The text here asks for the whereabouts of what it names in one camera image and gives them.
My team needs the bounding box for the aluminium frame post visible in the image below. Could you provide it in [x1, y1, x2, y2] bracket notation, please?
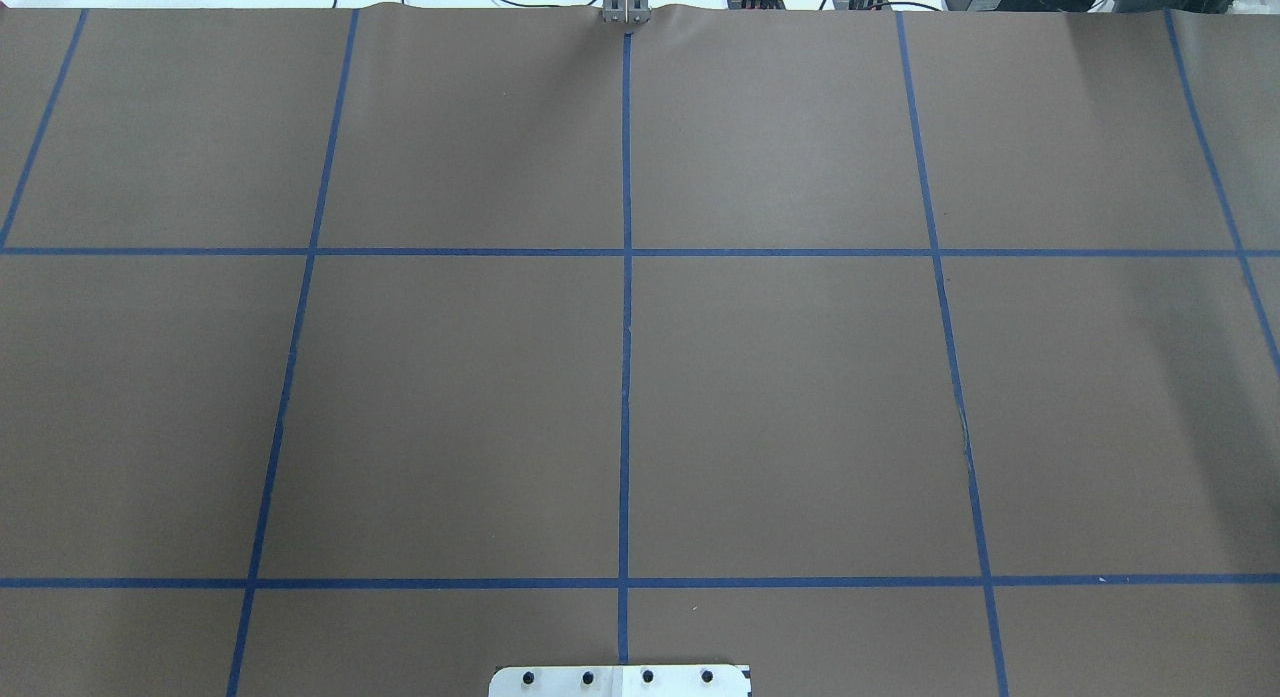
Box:
[600, 0, 652, 24]

